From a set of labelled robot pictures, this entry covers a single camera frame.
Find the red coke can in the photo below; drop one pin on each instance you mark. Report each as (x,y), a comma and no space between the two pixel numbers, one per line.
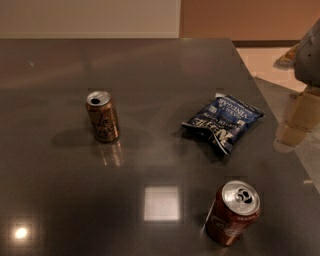
(236,206)

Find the orange LaCroix can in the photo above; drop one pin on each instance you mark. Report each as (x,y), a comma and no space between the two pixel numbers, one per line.
(103,117)

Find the blue chip bag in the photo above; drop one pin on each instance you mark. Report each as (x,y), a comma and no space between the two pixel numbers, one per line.
(224,121)

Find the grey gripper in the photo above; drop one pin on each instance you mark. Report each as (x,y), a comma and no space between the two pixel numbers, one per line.
(310,63)

